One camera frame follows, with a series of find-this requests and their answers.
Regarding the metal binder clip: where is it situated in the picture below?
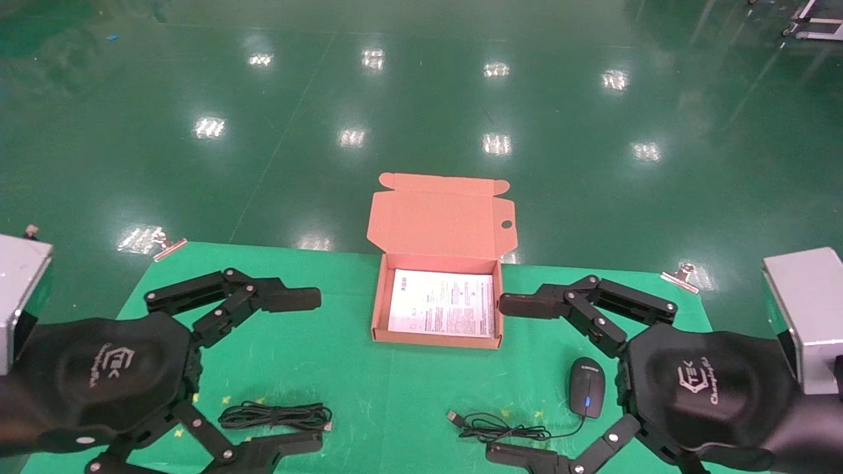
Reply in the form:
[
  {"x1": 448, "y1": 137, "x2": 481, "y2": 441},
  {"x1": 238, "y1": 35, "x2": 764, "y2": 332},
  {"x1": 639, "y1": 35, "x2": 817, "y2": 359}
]
[
  {"x1": 661, "y1": 263, "x2": 701, "y2": 294},
  {"x1": 153, "y1": 227, "x2": 188, "y2": 262}
]

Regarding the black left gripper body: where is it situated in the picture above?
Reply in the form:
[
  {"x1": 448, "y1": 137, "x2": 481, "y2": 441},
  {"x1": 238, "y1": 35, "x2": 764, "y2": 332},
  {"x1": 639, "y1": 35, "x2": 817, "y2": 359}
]
[{"x1": 0, "y1": 312, "x2": 202, "y2": 456}]

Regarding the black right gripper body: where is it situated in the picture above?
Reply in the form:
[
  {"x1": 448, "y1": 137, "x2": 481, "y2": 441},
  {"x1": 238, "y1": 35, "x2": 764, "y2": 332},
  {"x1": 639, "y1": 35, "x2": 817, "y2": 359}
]
[{"x1": 619, "y1": 323, "x2": 804, "y2": 455}]

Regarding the open brown cardboard box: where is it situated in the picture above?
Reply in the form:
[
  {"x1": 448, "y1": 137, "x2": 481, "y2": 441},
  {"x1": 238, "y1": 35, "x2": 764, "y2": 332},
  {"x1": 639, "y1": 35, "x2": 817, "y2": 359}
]
[{"x1": 367, "y1": 172, "x2": 518, "y2": 350}]

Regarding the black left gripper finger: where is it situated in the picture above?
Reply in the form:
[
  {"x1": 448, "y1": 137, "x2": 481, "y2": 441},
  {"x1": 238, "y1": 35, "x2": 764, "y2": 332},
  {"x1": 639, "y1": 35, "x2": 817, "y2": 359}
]
[
  {"x1": 144, "y1": 268, "x2": 322, "y2": 350},
  {"x1": 84, "y1": 400, "x2": 325, "y2": 474}
]

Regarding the grey wheeled cart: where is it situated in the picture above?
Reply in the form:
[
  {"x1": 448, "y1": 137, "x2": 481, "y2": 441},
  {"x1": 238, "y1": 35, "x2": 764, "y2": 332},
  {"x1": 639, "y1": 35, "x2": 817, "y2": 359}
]
[{"x1": 782, "y1": 0, "x2": 843, "y2": 41}]

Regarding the white printed instruction sheet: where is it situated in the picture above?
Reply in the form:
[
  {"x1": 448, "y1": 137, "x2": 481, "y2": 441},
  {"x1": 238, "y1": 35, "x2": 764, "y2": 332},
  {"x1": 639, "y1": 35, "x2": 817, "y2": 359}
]
[{"x1": 387, "y1": 269, "x2": 496, "y2": 338}]

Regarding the black wired computer mouse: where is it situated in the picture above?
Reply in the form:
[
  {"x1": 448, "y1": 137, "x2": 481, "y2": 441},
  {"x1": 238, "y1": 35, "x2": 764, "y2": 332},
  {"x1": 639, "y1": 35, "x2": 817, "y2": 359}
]
[{"x1": 446, "y1": 357, "x2": 606, "y2": 443}]

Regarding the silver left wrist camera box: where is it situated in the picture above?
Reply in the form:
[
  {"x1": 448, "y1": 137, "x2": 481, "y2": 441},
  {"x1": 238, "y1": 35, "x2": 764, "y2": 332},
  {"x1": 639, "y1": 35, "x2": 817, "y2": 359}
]
[{"x1": 0, "y1": 224, "x2": 53, "y2": 376}]

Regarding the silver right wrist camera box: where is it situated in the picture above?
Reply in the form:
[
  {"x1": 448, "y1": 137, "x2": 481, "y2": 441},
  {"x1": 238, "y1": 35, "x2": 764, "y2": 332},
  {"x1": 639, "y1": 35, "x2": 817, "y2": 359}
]
[{"x1": 763, "y1": 248, "x2": 843, "y2": 396}]

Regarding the green table mat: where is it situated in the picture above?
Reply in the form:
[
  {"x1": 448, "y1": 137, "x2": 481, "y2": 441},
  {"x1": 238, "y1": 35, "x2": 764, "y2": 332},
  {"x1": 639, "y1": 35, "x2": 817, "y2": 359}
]
[{"x1": 20, "y1": 241, "x2": 768, "y2": 474}]

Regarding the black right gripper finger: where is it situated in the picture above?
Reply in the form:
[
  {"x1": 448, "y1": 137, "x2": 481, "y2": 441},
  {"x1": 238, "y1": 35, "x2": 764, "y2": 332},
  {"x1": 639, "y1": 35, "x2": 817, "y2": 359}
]
[
  {"x1": 486, "y1": 413, "x2": 712, "y2": 474},
  {"x1": 499, "y1": 275, "x2": 678, "y2": 359}
]

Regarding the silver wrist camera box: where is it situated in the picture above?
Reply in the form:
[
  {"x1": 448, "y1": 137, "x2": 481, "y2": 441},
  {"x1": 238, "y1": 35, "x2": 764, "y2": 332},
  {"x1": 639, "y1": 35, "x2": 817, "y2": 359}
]
[
  {"x1": 763, "y1": 248, "x2": 843, "y2": 396},
  {"x1": 0, "y1": 224, "x2": 53, "y2": 376}
]

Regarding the black data cable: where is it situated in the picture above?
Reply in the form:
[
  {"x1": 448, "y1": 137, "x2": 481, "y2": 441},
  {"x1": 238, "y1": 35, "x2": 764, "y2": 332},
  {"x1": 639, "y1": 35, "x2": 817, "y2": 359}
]
[{"x1": 218, "y1": 400, "x2": 333, "y2": 433}]

